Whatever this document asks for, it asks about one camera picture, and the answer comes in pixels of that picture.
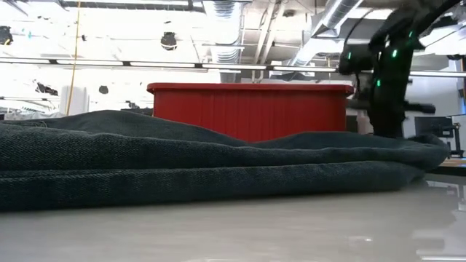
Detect dark blue denim jeans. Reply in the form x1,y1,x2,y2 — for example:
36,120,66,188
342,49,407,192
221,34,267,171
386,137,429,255
0,110,451,212

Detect long ceiling light bar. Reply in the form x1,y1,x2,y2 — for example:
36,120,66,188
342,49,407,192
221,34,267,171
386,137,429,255
0,56,466,78

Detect red plastic laundry bin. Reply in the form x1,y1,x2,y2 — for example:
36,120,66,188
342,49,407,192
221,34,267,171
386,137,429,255
146,82,355,143

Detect black round ceiling fixture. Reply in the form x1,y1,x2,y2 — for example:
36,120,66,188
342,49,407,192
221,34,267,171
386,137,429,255
160,31,178,51
0,25,14,47

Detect black computer monitor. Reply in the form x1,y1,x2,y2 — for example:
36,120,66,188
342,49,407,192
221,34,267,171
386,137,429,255
414,116,455,138

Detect white cabinet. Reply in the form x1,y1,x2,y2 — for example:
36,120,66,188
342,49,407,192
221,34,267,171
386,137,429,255
60,85,90,116

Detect yellow hanging strap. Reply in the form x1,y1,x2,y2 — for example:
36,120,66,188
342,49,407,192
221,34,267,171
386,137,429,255
65,0,82,116

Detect silver ventilation duct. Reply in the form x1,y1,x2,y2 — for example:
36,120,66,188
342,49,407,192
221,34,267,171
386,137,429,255
311,0,365,37

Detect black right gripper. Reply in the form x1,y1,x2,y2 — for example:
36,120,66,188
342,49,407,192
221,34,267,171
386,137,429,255
338,25,436,138

